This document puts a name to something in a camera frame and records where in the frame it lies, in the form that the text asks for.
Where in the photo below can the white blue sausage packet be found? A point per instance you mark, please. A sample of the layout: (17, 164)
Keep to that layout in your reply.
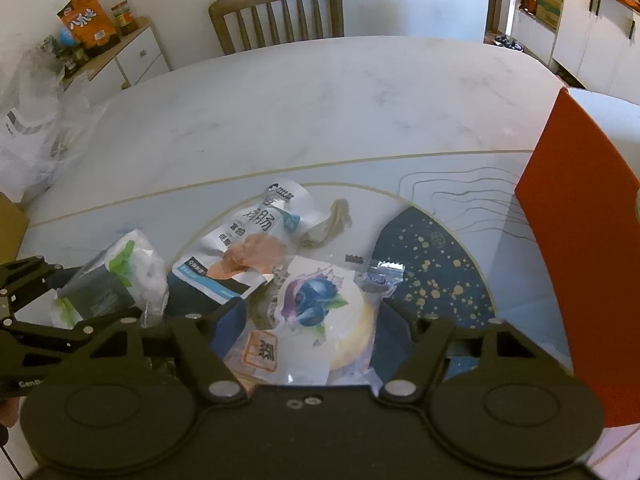
(225, 250)

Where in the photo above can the white green tissue pack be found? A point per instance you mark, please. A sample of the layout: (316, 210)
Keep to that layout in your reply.
(142, 270)

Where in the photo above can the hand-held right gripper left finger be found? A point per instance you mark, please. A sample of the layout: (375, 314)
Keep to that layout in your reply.
(225, 325)

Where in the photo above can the clear bun packet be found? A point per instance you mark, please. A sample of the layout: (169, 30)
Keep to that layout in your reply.
(320, 310)

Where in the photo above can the glass jar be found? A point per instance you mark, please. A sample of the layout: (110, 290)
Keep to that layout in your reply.
(123, 17)

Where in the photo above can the brown cardboard box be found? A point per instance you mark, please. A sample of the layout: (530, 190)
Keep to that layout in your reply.
(10, 230)

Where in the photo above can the white marble desktop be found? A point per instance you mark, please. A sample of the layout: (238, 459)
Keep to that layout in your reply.
(325, 110)

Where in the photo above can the white side cabinet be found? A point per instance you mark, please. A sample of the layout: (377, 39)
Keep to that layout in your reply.
(140, 60)

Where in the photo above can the round patterned turntable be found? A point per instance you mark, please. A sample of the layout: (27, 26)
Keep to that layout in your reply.
(440, 260)

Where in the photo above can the red cardboard box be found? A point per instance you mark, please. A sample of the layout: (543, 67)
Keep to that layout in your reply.
(575, 260)

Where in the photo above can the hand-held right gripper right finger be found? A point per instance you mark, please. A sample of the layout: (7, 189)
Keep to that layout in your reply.
(395, 330)

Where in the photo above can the wooden slat-back chair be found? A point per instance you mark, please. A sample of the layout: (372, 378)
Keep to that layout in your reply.
(280, 15)

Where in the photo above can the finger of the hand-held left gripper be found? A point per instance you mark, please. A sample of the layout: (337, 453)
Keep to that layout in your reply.
(30, 280)
(50, 335)

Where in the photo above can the dark sneaker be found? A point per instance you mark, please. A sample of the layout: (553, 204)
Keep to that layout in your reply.
(515, 44)
(500, 40)

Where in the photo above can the pile of clear plastic bags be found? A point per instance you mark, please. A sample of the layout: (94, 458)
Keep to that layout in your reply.
(35, 125)

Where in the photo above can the lower white cabinet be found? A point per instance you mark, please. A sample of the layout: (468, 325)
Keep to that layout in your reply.
(600, 45)

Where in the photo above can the orange snack box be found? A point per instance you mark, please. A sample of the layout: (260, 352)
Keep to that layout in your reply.
(87, 20)

